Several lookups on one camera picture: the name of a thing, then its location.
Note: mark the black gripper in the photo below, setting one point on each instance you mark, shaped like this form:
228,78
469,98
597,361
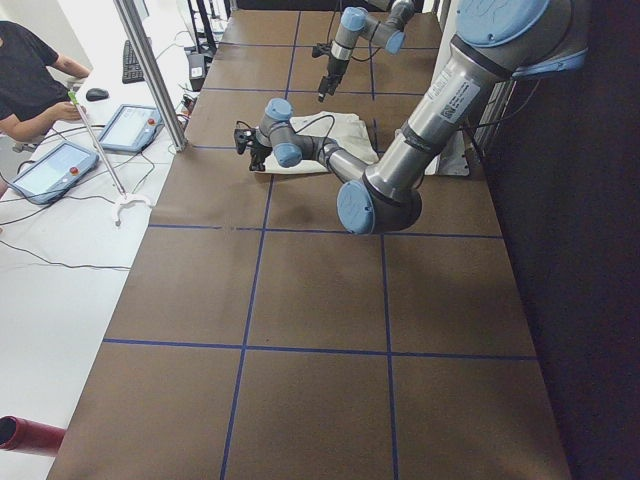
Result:
259,148
334,68

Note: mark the black keyboard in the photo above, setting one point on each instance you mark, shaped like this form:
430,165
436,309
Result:
131,68

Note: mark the aluminium frame post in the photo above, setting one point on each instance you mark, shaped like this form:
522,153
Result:
136,34

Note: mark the black power adapter box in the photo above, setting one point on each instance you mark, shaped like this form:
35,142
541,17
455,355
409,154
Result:
197,70

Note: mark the far blue teach pendant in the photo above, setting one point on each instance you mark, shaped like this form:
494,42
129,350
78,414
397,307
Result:
131,129

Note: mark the cream long-sleeve printed shirt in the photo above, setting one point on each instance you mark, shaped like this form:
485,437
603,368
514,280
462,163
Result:
300,145

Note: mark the white reacher grabber stick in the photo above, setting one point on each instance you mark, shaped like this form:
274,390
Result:
124,198

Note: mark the near blue teach pendant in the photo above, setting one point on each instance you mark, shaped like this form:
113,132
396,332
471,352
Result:
53,175

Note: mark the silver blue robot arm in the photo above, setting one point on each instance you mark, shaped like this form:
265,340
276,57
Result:
356,23
494,41

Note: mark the white camera mast with base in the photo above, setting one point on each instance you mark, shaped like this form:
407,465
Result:
453,160

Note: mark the red cylinder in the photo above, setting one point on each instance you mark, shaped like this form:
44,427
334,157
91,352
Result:
30,437

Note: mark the blue teach pendant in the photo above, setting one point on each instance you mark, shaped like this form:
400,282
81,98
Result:
53,175
131,129

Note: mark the person in black shirt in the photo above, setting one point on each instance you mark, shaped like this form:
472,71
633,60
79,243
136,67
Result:
32,101

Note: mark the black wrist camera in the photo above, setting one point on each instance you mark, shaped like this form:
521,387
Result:
321,49
244,136

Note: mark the black computer mouse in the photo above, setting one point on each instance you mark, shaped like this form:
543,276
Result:
96,94

